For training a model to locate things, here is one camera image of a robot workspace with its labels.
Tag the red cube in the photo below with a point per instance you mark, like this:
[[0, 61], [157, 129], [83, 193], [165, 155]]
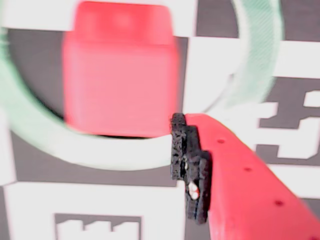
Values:
[[120, 82]]

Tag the black white marker checkerboard mat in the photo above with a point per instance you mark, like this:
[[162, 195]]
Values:
[[100, 200]]

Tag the red gripper finger with black pad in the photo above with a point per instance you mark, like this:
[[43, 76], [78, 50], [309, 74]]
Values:
[[250, 195]]

